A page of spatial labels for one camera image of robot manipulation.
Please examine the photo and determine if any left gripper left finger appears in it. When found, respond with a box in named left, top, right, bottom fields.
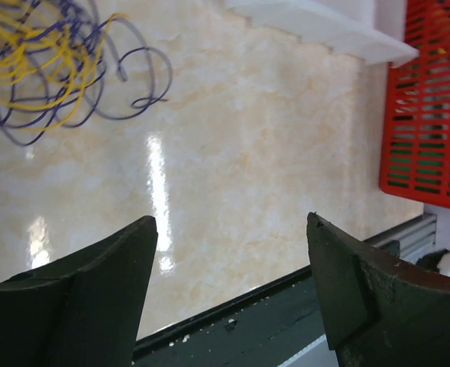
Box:
left=0, top=216, right=158, bottom=366

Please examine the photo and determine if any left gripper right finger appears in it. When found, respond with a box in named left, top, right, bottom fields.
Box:
left=306, top=213, right=450, bottom=366

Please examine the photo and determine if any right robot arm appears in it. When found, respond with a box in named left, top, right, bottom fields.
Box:
left=416, top=248, right=450, bottom=277

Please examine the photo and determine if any red plastic basket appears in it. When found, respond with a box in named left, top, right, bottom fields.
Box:
left=379, top=1, right=450, bottom=209

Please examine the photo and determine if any clear plastic compartment tray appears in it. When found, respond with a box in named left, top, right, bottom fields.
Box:
left=225, top=0, right=419, bottom=67

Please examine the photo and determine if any aluminium frame rail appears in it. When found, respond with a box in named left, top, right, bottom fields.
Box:
left=364, top=214, right=437, bottom=264

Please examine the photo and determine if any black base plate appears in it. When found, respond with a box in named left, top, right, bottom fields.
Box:
left=133, top=267, right=324, bottom=366

